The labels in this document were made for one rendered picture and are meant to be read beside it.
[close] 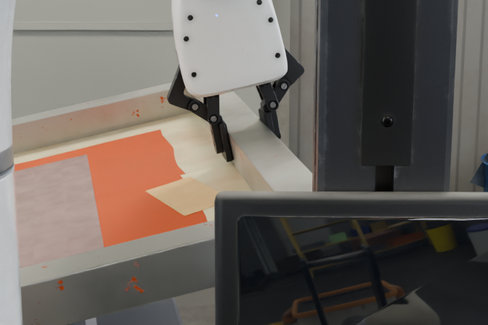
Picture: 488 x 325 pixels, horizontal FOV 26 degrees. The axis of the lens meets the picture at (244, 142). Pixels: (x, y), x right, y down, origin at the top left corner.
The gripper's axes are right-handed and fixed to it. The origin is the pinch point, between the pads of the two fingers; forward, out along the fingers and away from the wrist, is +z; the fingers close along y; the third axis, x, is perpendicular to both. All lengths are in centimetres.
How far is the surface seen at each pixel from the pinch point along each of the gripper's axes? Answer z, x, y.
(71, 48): 33, 306, -16
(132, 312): 20.8, 12.9, -15.1
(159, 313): 21.4, 11.9, -12.2
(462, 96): 81, 281, 126
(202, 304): 122, 244, 8
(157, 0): 21, 299, 19
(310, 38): 47, 293, 73
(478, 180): 103, 248, 115
